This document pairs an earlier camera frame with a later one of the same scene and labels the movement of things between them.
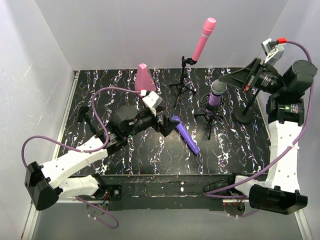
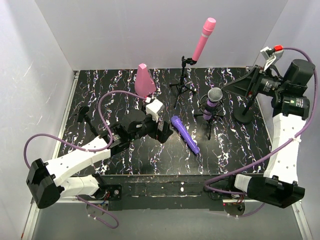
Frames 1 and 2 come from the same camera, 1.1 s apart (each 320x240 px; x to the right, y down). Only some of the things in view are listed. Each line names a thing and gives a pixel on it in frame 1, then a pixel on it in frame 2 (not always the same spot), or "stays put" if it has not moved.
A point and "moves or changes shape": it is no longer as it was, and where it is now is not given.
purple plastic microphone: [186, 135] stays put
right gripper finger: [242, 78] → [243, 85]
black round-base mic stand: [246, 116] stays put
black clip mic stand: [82, 111] stays put
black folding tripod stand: [181, 85] stays put
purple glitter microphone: [218, 87] moves or changes shape
